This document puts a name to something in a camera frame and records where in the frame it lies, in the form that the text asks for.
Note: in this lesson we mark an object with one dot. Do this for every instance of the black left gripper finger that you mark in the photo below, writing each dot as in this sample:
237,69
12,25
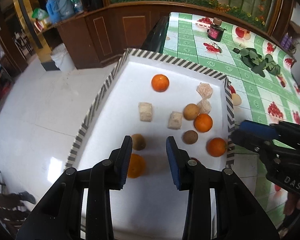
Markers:
58,214
257,141
216,200

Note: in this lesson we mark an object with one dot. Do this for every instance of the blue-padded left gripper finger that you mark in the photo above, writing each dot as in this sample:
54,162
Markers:
251,129

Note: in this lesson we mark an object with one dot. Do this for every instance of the pale foam chunk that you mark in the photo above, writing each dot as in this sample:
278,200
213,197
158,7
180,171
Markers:
204,106

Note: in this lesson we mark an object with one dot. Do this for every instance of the dark red tomato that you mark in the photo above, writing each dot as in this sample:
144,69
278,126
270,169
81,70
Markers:
192,158

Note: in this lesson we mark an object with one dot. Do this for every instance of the brown round fruit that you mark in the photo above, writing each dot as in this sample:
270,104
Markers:
190,137
191,111

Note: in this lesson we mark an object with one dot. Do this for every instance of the white foam-wrapped chunk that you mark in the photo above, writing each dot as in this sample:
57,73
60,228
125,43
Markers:
205,90

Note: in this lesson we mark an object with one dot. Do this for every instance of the beige foam chunk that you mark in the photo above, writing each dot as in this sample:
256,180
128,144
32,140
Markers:
175,120

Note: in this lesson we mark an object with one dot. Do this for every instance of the small brown kiwi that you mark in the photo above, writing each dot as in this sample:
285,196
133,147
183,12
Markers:
139,142

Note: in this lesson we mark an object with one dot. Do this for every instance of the large orange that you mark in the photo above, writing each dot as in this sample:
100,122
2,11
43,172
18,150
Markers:
160,83

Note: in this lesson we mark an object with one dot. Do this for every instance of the white foam chunk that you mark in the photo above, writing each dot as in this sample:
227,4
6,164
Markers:
145,111

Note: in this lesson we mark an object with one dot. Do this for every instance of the white striped-rim tray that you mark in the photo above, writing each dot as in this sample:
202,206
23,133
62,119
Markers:
150,206

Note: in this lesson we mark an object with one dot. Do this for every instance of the person's right hand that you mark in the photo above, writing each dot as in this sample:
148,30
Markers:
292,203

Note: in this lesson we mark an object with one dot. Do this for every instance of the black shoe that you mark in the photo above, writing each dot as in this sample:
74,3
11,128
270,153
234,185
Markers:
25,196

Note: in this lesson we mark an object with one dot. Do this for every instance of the green leafy vegetable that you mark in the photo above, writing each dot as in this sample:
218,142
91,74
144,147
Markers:
271,66
252,59

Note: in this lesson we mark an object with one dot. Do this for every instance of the purple bottles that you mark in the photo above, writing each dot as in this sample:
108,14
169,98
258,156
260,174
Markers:
286,41

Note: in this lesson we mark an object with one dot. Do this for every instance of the dark jar with cork lid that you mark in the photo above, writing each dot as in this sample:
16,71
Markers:
216,32

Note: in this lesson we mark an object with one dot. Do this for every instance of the black chair back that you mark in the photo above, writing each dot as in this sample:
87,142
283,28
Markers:
155,40

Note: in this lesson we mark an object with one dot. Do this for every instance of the white plastic bucket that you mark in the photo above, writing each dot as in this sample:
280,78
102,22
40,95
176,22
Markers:
62,59

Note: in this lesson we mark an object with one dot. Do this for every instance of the brown wooden cabinet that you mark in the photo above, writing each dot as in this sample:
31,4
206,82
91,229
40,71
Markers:
98,38

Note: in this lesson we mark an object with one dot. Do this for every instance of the blue plastic jug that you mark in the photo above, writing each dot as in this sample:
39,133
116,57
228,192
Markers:
53,11

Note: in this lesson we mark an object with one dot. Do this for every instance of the grey plastic jug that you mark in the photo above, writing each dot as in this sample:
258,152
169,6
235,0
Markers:
65,9

